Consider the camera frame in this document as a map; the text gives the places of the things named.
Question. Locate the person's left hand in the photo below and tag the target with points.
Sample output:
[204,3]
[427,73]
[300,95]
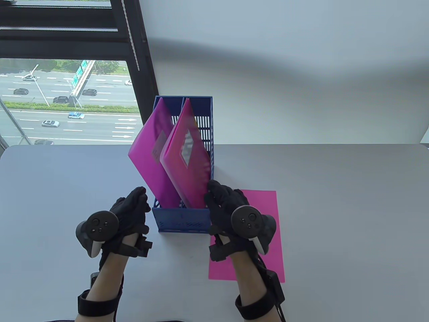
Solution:
[130,214]

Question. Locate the person's right hand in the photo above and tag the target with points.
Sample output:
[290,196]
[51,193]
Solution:
[221,208]

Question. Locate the pink L-shaped folder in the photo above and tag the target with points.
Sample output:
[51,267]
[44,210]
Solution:
[196,181]
[147,161]

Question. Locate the pink cardstock sheet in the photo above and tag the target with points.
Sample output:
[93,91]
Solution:
[268,214]

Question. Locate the small box on left forearm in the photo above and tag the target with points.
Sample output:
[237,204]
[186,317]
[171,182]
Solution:
[94,280]

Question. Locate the person's left forearm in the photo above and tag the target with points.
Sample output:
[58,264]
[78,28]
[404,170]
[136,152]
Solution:
[104,285]

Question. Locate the person's right forearm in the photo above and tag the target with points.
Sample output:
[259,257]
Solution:
[251,281]

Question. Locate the black box on right forearm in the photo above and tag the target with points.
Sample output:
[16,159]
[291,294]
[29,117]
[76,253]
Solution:
[275,286]

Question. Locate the grey right hand controller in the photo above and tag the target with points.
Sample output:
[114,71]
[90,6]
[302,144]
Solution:
[248,221]

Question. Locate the grey hand controller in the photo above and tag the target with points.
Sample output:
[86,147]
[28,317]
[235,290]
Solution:
[248,221]
[97,228]

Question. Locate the grey left hand controller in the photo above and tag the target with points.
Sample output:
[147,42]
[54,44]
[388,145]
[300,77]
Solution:
[97,228]

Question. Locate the blue plastic file holder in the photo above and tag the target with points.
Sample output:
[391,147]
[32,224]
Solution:
[181,221]

